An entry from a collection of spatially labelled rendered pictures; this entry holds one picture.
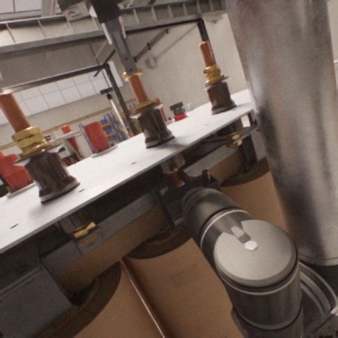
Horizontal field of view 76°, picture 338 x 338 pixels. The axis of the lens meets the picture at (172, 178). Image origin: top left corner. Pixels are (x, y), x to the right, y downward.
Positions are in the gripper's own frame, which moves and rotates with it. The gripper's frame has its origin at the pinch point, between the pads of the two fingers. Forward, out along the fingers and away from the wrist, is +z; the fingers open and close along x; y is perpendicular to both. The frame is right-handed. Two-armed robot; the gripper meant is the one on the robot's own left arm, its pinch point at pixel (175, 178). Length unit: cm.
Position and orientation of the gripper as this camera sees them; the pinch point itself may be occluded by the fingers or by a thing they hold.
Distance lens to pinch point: 60.4
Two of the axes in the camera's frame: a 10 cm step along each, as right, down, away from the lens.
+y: -3.0, -8.2, -4.9
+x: -8.9, 4.2, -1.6
